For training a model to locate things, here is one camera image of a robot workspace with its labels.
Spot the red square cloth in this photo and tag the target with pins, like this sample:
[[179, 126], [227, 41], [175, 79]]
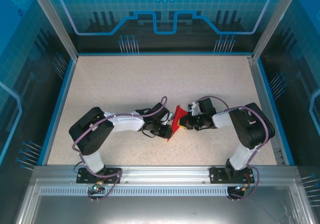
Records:
[[178, 113]]

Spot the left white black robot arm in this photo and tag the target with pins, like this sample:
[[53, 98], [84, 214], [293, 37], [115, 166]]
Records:
[[90, 131]]

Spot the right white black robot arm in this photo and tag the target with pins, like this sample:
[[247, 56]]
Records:
[[252, 126]]

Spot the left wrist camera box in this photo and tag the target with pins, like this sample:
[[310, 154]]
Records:
[[170, 116]]

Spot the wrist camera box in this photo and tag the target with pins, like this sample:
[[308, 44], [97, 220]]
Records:
[[170, 116], [194, 108]]

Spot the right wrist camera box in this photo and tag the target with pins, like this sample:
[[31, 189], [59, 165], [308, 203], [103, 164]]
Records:
[[194, 108]]

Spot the aluminium mounting rail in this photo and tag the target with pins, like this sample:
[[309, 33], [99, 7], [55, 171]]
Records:
[[162, 174]]

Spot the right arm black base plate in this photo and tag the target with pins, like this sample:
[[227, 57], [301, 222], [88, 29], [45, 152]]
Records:
[[217, 175]]

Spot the aluminium side rail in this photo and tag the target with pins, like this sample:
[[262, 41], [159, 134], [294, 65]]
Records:
[[261, 89]]

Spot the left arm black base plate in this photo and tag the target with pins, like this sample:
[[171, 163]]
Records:
[[112, 177]]

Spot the blue side frame strip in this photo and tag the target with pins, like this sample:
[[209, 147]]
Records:
[[58, 109]]

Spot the aluminium frame post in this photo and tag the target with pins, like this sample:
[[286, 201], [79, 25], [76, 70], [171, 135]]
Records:
[[55, 22], [273, 22]]

